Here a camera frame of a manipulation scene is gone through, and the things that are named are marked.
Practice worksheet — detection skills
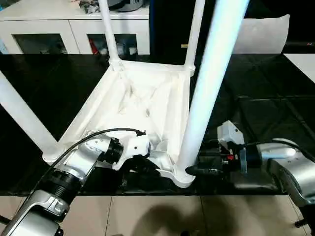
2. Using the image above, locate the white plastic table leg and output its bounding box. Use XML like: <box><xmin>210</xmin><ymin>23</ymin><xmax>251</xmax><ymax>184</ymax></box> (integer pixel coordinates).
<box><xmin>184</xmin><ymin>0</ymin><xmax>206</xmax><ymax>72</ymax></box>
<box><xmin>98</xmin><ymin>0</ymin><xmax>123</xmax><ymax>72</ymax></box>
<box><xmin>181</xmin><ymin>0</ymin><xmax>251</xmax><ymax>177</ymax></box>
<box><xmin>0</xmin><ymin>70</ymin><xmax>64</xmax><ymax>163</ymax></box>

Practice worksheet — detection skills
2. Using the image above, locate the black mat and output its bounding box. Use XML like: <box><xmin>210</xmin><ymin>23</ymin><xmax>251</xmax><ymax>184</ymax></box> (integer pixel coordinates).
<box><xmin>0</xmin><ymin>53</ymin><xmax>315</xmax><ymax>197</ymax></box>

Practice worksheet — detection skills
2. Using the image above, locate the black floor stand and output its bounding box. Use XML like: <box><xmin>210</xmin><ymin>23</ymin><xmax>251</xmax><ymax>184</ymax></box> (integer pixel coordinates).
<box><xmin>294</xmin><ymin>218</ymin><xmax>309</xmax><ymax>229</ymax></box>

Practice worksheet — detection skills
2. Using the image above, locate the white flat board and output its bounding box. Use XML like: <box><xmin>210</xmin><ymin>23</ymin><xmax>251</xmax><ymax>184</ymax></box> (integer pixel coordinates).
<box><xmin>283</xmin><ymin>53</ymin><xmax>315</xmax><ymax>84</ymax></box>

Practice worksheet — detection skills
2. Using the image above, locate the grey cushion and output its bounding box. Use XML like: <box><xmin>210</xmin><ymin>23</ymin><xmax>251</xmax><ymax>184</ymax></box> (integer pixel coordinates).
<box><xmin>231</xmin><ymin>14</ymin><xmax>291</xmax><ymax>54</ymax></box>

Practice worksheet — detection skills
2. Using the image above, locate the black flat monitor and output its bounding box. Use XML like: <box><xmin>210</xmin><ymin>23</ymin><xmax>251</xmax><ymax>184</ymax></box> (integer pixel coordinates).
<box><xmin>285</xmin><ymin>41</ymin><xmax>315</xmax><ymax>49</ymax></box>

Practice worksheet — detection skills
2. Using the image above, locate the grey helmet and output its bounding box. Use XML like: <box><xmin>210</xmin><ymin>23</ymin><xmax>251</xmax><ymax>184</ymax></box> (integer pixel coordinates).
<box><xmin>108</xmin><ymin>0</ymin><xmax>148</xmax><ymax>12</ymax></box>

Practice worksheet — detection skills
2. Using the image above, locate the white cabinet with glass doors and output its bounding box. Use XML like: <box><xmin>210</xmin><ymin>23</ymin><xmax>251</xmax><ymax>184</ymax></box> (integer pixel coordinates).
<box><xmin>0</xmin><ymin>0</ymin><xmax>151</xmax><ymax>55</ymax></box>

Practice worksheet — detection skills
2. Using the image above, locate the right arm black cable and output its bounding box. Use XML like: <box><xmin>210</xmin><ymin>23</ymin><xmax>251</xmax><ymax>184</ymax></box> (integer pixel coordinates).
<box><xmin>246</xmin><ymin>139</ymin><xmax>315</xmax><ymax>163</ymax></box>

